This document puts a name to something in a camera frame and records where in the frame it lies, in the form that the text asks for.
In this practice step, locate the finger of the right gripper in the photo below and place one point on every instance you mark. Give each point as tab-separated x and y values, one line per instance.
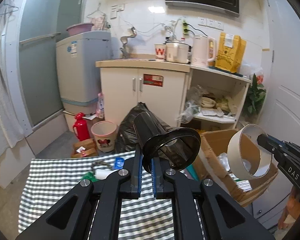
271	140
281	150

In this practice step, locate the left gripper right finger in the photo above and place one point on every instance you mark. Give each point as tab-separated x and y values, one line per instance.
202	209

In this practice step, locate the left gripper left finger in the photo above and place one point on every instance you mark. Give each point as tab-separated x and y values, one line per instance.
91	210

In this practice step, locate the white tape roll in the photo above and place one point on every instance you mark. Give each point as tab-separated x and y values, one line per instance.
246	159

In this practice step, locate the black plastic cup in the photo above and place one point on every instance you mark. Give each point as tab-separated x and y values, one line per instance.
178	145

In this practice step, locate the person's right hand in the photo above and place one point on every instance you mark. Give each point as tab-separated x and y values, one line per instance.
292	210

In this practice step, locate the green plastic wrapper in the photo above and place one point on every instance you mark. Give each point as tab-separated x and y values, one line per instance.
90	176

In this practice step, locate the white green medicine box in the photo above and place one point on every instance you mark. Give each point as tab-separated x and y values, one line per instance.
244	185

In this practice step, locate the green potted plant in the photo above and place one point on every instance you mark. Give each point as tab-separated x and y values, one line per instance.
255	97

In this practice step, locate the brown cardboard box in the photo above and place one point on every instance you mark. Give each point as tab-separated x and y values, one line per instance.
212	162

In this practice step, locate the grey checkered tablecloth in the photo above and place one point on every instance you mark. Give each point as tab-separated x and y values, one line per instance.
50	179

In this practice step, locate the white blue tissue packet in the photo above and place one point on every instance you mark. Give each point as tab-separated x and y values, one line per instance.
119	163

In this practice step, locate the small brown cardboard boxes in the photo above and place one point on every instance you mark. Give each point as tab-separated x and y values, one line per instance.
85	148

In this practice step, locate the white open shelf unit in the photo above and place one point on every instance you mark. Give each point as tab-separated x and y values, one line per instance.
228	90

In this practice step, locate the stacked white bowls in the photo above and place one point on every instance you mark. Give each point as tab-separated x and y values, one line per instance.
207	102

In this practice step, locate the black garbage bag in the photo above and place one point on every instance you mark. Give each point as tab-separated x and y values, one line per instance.
127	138

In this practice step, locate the pink minnie waste bin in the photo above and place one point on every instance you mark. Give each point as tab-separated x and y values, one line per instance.
104	133

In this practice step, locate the red thermos jug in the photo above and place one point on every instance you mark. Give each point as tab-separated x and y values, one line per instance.
80	127

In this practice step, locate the pink spray bottle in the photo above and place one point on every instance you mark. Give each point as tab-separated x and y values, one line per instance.
100	106

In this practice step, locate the yellow paper bag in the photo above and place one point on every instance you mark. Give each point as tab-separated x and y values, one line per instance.
230	53

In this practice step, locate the white electric kettle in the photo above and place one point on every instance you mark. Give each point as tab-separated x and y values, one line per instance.
200	51

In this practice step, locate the white cabinet with doors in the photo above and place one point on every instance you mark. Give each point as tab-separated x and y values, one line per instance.
162	86

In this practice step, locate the white rice cooker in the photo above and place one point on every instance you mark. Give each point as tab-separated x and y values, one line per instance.
177	52

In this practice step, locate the grey washing machine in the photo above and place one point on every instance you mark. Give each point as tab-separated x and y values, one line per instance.
79	79

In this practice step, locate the green power strip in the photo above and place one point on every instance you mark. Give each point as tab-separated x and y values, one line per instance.
185	27

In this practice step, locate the white cup red W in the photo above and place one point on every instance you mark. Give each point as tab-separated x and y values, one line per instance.
160	52

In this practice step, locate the pink plastic basin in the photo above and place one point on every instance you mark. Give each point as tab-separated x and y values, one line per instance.
79	28

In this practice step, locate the grey glass sliding door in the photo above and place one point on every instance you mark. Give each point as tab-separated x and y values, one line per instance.
43	24

